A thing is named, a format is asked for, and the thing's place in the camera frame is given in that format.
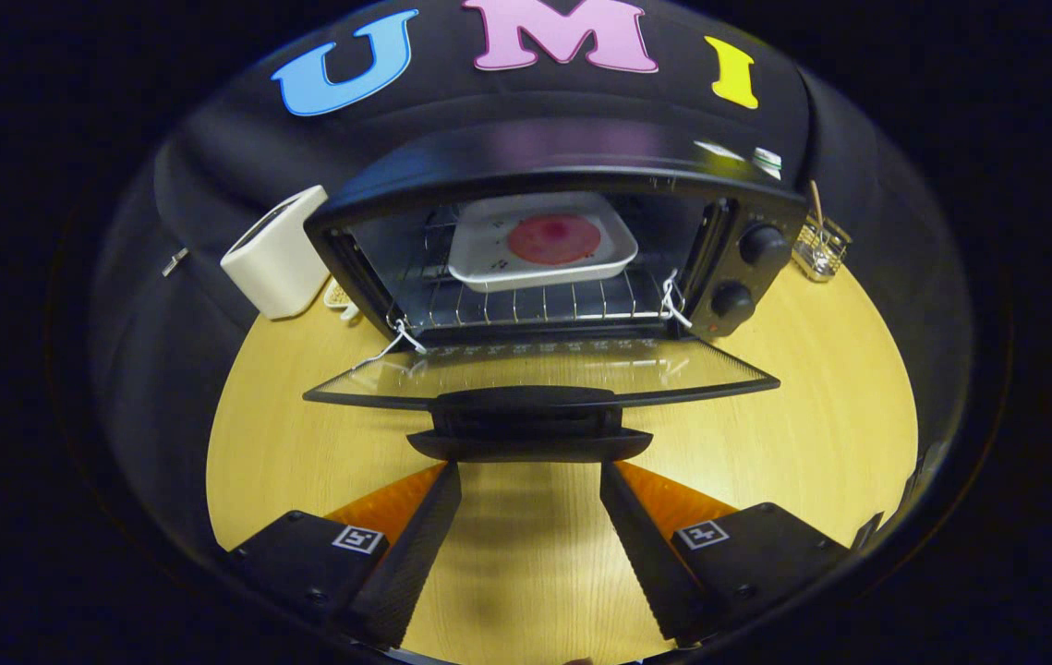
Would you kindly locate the white pop-up toaster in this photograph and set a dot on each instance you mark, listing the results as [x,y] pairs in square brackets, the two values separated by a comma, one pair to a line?
[276,263]

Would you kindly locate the pink ham slice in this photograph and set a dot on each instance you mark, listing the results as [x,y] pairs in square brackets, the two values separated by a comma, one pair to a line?
[553,240]

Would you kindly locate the white dish of beans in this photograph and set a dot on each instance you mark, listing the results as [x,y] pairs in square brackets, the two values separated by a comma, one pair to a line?
[338,297]

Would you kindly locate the black toaster oven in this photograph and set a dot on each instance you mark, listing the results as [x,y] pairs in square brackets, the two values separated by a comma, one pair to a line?
[535,152]

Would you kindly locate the white square plate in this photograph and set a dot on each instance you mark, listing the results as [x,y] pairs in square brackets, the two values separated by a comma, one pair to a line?
[479,249]

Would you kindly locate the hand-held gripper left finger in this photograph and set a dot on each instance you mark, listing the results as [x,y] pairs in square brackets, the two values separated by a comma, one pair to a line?
[415,563]

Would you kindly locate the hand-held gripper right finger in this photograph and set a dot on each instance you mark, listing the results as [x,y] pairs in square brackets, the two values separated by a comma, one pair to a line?
[646,563]

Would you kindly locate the white bottle with green label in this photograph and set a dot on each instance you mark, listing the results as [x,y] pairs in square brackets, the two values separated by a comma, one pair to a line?
[767,163]

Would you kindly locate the small metal clip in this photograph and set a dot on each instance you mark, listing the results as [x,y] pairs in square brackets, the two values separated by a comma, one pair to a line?
[175,261]

